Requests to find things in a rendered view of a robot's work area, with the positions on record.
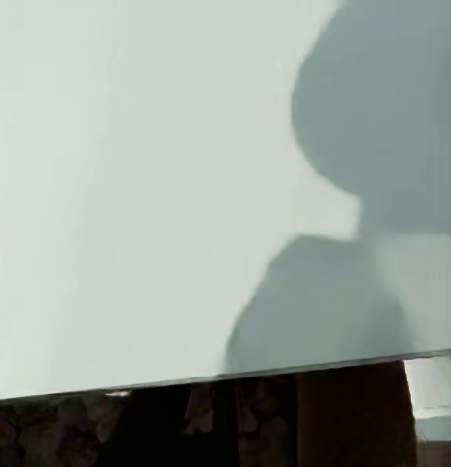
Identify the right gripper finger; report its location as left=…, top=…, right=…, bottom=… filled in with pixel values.
left=93, top=378, right=240, bottom=467

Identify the microwave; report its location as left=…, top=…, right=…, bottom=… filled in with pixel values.
left=0, top=0, right=451, bottom=420

